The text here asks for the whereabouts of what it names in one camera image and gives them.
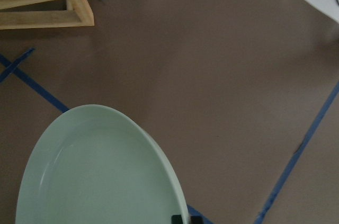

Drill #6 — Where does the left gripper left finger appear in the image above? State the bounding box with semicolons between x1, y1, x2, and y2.
171;214;183;224

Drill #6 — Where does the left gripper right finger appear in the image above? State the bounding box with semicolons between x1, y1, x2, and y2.
190;216;202;224

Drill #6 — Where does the light green round plate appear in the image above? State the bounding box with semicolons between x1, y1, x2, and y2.
15;104;190;223

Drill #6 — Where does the wooden dish rack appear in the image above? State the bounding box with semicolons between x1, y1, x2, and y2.
1;0;95;30

